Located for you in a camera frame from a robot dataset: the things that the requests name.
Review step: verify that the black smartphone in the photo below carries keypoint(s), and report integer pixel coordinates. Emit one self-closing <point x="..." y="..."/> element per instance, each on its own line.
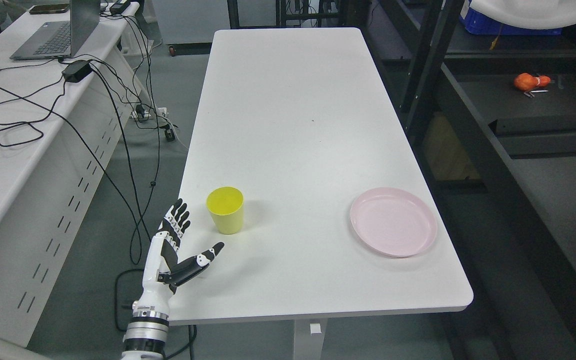
<point x="46" y="9"/>

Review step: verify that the white side desk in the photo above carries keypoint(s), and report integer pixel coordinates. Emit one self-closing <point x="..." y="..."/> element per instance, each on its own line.
<point x="56" y="138"/>

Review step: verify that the yellow plastic cup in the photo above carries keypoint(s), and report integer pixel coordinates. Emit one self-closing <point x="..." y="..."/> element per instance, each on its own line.
<point x="225" y="205"/>

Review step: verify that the white standing desk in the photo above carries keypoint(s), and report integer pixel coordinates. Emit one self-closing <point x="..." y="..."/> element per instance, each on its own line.
<point x="298" y="120"/>

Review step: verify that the black power adapter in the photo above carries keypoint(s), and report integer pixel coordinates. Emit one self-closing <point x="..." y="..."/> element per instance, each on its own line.
<point x="77" y="71"/>

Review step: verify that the white power strip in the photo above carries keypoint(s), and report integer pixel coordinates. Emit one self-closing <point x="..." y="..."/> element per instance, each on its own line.
<point x="142" y="114"/>

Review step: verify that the orange toy on shelf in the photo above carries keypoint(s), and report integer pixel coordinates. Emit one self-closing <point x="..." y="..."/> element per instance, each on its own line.
<point x="528" y="83"/>

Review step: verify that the pink plastic plate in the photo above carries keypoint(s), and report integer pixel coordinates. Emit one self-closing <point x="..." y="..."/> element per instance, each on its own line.
<point x="393" y="222"/>

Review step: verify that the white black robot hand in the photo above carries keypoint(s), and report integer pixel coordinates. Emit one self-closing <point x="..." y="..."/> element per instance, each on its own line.
<point x="164" y="272"/>

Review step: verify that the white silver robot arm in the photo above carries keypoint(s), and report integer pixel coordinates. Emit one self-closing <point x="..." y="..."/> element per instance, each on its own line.
<point x="146" y="335"/>

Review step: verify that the grey laptop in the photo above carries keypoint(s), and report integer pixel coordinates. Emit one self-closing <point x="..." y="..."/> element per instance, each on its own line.
<point x="64" y="38"/>

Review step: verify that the dark metal shelving rack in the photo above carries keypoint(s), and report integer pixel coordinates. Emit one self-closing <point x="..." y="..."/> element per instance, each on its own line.
<point x="501" y="165"/>

